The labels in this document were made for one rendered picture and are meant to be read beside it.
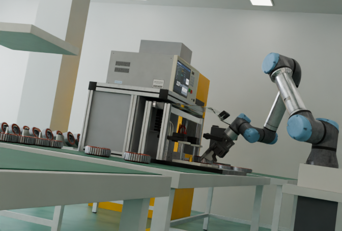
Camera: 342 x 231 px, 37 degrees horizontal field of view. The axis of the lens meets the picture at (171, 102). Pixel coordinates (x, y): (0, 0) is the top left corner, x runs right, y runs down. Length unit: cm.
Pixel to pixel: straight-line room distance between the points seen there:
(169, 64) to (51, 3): 438
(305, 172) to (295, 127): 21
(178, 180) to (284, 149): 633
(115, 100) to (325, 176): 108
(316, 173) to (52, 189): 179
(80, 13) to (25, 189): 628
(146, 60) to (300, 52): 558
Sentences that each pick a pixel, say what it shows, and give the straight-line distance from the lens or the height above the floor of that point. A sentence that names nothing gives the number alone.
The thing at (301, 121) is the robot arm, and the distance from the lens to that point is 241.
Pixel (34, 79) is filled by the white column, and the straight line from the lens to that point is 676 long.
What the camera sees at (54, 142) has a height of 77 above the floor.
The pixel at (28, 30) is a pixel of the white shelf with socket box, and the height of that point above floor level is 118.
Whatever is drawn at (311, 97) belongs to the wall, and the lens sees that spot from 798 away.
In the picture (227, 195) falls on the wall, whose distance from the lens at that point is 805.
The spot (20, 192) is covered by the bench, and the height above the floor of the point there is 72.
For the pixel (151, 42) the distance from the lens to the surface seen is 695.
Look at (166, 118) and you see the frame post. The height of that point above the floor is 98.
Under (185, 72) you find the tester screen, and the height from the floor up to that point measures 126.
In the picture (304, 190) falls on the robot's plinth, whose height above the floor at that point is 73.
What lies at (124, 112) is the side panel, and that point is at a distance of 258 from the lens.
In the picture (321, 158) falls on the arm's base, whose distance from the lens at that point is 249.
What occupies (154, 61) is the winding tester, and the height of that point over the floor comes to 128.
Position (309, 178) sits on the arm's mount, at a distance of 243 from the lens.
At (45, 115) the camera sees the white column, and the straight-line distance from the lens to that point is 659.
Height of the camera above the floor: 80
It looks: 6 degrees up
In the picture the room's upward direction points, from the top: 9 degrees clockwise
